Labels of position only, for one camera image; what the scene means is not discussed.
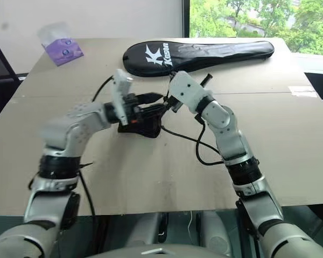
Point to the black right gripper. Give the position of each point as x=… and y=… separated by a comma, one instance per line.
x=174, y=104

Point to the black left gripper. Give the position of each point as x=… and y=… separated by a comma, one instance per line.
x=132, y=108

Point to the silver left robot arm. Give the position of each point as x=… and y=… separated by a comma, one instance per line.
x=70, y=129

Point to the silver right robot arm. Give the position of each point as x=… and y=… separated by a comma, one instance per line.
x=228, y=126

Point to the black Kason racket cover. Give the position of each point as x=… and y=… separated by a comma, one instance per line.
x=204, y=56

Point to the clear tape strip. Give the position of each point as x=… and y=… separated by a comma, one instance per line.
x=302, y=92

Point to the purple tissue pack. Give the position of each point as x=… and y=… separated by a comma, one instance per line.
x=63, y=51

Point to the grey rounded robot leg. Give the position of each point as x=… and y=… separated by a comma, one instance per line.
x=216, y=231
x=145, y=231

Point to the grey robot torso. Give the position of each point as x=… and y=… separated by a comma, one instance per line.
x=175, y=251

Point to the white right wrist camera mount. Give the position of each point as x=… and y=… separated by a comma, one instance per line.
x=188, y=88

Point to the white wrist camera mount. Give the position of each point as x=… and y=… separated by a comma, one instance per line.
x=188, y=88
x=121, y=88

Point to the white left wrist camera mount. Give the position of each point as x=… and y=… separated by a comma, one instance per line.
x=121, y=88

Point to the black window frame post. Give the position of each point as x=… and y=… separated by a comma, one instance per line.
x=185, y=18

